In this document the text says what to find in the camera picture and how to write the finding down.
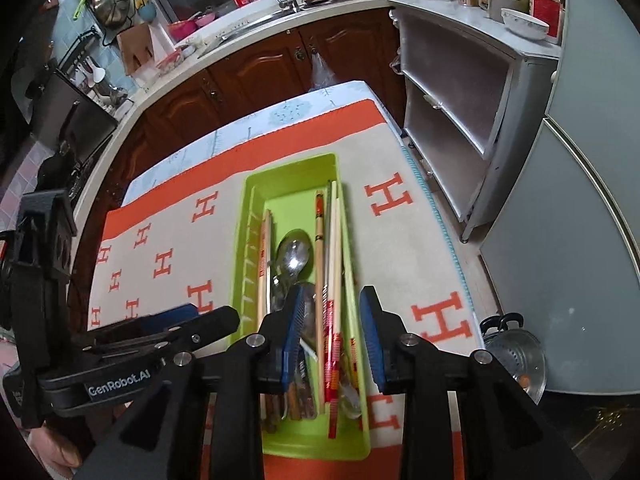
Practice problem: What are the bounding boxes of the white plastic bag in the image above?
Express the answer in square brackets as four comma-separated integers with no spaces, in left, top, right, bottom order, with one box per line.
[310,52,338,92]

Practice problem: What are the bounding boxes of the person's left hand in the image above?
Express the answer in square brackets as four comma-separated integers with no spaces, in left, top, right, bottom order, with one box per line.
[27,416,85,480]

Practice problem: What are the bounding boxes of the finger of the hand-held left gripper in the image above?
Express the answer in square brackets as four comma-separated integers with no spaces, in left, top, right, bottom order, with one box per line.
[79,305,241,367]
[91,303,200,347]

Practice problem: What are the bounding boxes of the wooden cutting board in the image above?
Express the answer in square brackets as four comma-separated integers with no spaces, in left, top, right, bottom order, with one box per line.
[116,22,156,76]

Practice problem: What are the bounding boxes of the black gas stove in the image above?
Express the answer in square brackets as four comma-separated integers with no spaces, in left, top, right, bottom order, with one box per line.
[36,142,111,203]

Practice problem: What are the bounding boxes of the cream chopstick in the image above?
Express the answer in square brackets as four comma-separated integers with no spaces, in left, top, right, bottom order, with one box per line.
[256,209,275,333]
[325,197,346,441]

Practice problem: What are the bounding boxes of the wooden base cabinets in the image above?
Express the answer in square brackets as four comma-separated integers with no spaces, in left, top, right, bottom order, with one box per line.
[67,7,406,211]

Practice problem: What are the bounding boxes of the green plastic tray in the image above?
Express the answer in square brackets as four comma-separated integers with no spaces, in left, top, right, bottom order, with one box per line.
[228,152,372,462]

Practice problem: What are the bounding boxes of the tan patterned chopstick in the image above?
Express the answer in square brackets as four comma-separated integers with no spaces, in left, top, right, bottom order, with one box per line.
[314,190,327,403]

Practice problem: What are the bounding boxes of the steel cabinet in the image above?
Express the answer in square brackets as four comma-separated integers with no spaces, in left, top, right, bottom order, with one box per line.
[390,0,561,241]

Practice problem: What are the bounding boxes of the brown wooden chopstick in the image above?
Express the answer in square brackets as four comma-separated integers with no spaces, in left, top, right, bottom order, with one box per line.
[262,392,280,433]
[287,385,316,421]

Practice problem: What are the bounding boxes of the black splash guard panel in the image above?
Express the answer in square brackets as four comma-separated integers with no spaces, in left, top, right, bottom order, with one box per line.
[27,67,119,150]

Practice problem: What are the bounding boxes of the orange patterned blanket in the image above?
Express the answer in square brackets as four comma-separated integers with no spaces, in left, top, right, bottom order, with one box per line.
[87,99,487,480]

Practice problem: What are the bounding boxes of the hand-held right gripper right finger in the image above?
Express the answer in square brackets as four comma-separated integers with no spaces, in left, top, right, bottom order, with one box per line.
[358,284,592,480]

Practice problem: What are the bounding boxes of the large steel spoon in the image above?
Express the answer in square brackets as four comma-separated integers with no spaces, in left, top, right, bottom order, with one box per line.
[272,229,313,306]

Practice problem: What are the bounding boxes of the red patterned chopstick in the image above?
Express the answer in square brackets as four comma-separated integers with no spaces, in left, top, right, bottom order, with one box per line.
[345,335,362,401]

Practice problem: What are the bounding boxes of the steel sink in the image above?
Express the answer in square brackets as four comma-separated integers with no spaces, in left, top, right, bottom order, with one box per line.
[197,7,296,58]

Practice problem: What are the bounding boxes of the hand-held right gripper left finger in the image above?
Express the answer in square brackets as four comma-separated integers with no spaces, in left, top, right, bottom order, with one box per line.
[75,284,308,480]

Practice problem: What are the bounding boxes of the wall utensil rack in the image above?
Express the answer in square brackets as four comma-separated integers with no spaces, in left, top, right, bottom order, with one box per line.
[55,30,101,71]

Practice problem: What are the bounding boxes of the white spatula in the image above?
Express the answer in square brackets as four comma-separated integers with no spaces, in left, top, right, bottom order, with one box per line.
[82,57,107,86]

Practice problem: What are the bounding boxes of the pink basin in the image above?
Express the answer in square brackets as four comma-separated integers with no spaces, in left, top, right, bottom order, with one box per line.
[167,20,198,43]

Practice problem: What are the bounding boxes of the steel pot black handle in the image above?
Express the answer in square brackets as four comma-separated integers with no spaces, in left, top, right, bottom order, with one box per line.
[482,312,548,406]

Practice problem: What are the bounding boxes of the grey refrigerator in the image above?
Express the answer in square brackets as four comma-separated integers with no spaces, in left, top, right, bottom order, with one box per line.
[480,0,640,396]

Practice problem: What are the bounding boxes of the patterned white bowl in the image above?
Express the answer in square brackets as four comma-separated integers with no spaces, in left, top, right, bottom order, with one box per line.
[501,7,550,41]

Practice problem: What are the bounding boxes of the white mug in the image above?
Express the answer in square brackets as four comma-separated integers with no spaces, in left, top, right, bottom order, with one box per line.
[479,0,521,23]

